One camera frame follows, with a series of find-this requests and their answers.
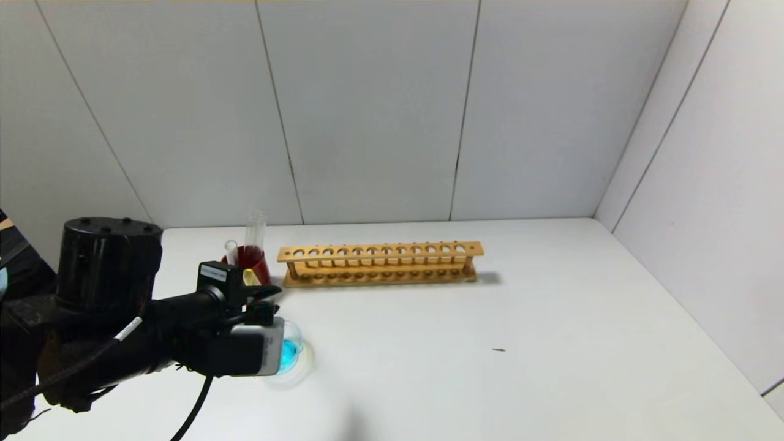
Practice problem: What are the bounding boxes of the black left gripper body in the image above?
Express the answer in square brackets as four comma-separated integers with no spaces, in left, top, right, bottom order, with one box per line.
[156,260,248,330]

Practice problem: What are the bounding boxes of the dark red cup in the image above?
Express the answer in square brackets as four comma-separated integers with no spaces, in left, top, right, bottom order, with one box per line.
[220,246,273,288]

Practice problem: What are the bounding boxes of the wooden test tube rack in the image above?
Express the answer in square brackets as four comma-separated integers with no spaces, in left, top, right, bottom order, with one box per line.
[277,241,484,288]

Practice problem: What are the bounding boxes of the clear glass dish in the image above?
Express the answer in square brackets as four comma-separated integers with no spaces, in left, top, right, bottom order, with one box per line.
[263,319,315,387]

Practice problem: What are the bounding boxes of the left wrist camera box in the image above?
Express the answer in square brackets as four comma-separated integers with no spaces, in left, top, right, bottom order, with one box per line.
[205,317,286,377]

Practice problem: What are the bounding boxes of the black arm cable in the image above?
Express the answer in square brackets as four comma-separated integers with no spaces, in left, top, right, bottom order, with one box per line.
[170,374,214,441]

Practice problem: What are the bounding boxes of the person in dark clothing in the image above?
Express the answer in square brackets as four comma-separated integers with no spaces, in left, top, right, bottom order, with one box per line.
[0,210,59,301]

